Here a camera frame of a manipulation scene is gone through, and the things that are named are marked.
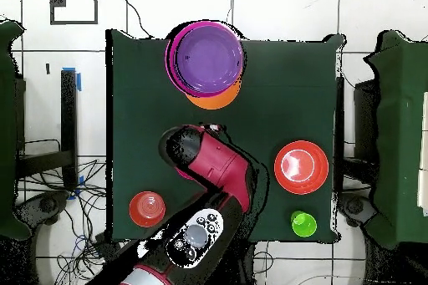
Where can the green cloth side table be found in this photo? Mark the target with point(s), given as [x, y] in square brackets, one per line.
[6, 181]
[394, 131]

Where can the pink bowl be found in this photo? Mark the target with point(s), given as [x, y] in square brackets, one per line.
[169, 57]

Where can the black power brick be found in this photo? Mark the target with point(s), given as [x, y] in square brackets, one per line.
[105, 245]

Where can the white box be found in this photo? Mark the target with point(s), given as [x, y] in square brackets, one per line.
[424, 181]

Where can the black bench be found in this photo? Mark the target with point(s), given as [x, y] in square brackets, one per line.
[68, 114]

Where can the green cup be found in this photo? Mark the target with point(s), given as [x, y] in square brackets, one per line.
[304, 224]

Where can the large red-orange bowl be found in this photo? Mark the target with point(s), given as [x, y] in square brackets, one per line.
[317, 168]

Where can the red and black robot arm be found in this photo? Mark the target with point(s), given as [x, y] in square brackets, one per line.
[220, 164]

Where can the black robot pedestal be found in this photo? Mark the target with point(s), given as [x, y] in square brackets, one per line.
[249, 265]

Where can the dark green tablecloth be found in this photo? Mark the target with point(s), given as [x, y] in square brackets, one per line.
[140, 114]

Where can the blue tape strip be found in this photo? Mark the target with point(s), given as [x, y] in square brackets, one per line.
[79, 82]

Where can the small red-orange bowl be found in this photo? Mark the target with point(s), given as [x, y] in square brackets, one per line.
[147, 209]

